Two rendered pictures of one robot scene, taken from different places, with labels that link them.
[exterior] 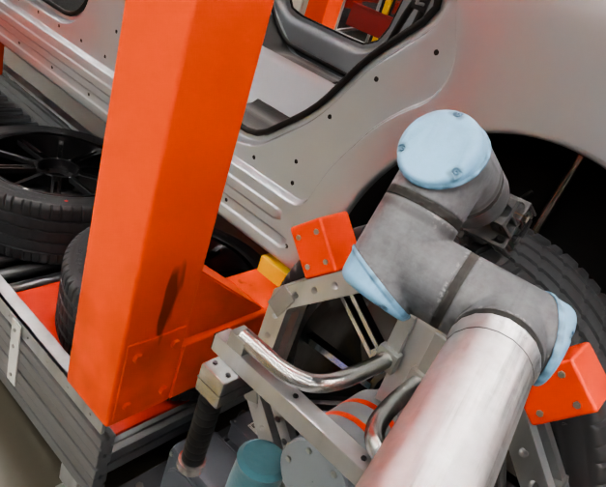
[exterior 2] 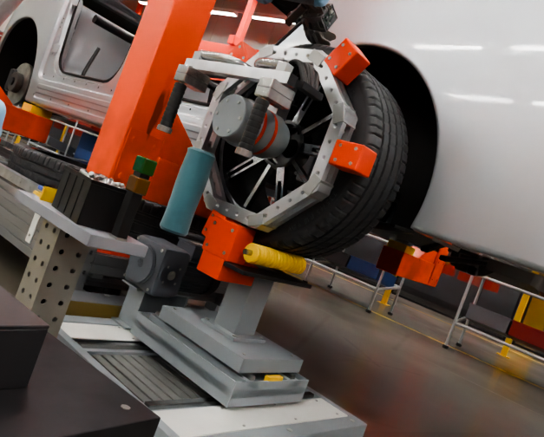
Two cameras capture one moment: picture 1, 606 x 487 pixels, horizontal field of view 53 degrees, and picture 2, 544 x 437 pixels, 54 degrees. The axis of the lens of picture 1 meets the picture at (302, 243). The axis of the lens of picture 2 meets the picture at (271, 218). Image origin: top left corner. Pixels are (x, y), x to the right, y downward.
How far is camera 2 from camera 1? 1.31 m
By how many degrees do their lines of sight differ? 27
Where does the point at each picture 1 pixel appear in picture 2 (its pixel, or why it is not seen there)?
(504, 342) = not seen: outside the picture
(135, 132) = (157, 11)
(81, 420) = not seen: hidden behind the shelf
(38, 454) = not seen: hidden behind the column
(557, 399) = (342, 56)
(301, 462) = (223, 109)
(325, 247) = (243, 51)
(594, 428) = (366, 89)
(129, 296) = (138, 93)
